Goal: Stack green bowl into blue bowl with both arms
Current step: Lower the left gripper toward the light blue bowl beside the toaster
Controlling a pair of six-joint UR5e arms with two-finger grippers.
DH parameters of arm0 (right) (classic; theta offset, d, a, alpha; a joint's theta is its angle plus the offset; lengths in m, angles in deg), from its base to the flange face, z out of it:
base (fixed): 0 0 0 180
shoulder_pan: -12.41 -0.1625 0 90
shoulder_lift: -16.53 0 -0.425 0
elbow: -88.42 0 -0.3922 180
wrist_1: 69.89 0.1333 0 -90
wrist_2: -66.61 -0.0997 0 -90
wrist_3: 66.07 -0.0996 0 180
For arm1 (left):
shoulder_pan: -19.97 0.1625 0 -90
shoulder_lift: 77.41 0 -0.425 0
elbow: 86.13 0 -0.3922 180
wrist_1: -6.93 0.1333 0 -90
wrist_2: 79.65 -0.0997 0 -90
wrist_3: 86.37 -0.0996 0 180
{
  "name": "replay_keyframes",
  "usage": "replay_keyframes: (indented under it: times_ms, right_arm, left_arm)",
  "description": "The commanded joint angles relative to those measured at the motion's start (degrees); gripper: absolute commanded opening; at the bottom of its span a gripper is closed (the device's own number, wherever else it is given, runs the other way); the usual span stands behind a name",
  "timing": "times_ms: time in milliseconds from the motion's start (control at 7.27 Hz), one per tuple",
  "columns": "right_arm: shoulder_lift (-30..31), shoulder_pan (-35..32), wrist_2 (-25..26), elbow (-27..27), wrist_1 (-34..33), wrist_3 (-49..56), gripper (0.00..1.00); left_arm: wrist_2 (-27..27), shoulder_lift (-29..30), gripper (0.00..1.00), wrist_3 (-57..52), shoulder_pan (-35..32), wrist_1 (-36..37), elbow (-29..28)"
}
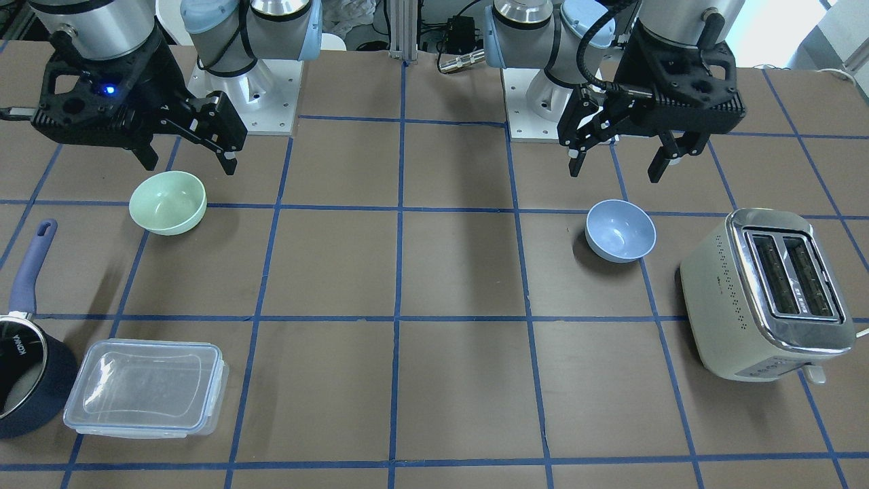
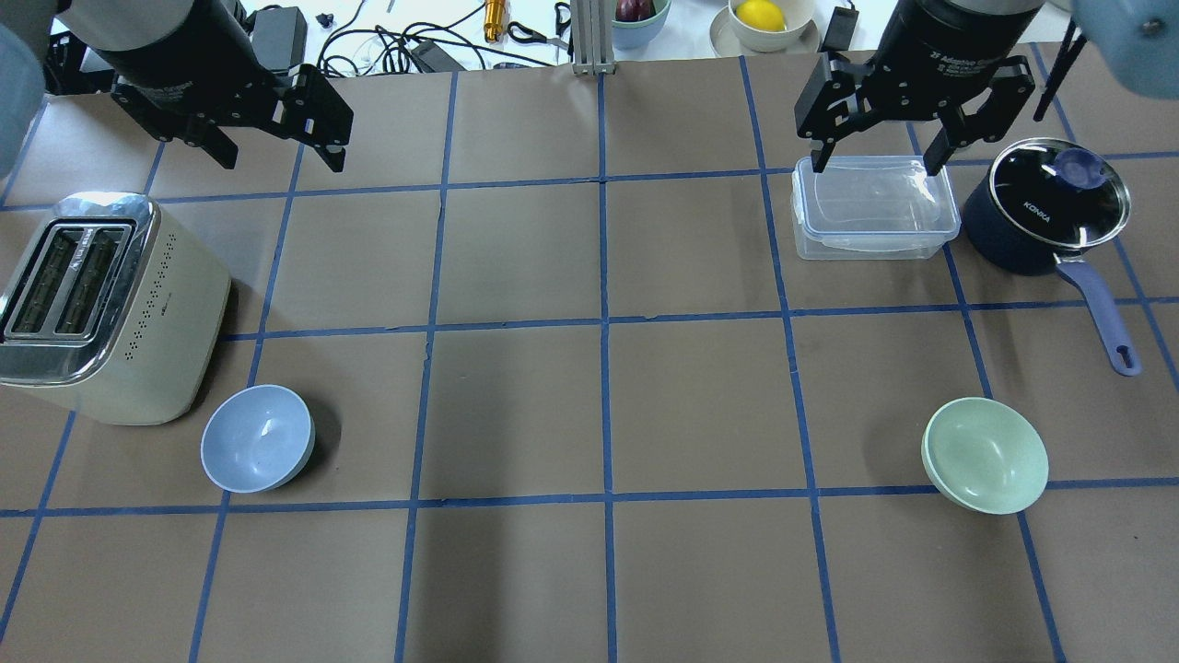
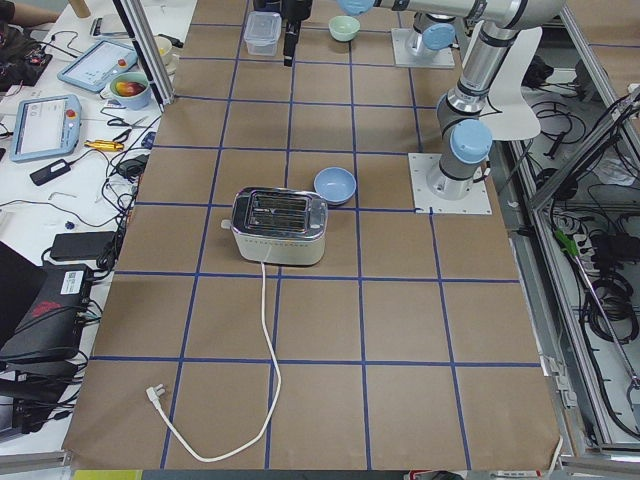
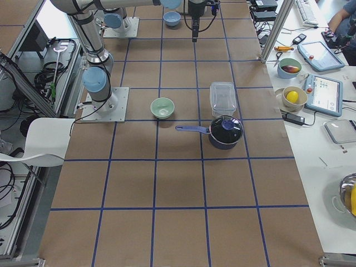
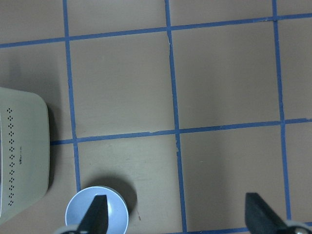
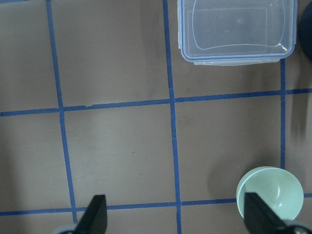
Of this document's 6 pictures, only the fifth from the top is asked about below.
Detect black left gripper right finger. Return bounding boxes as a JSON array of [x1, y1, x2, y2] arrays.
[[245, 193, 289, 234]]

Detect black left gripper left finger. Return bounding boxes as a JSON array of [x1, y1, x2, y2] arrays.
[[76, 195, 109, 234]]

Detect blue bowl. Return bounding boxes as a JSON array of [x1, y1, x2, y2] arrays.
[[65, 186, 129, 234]]

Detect cream toaster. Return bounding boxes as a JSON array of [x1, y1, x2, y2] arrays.
[[0, 88, 50, 224]]

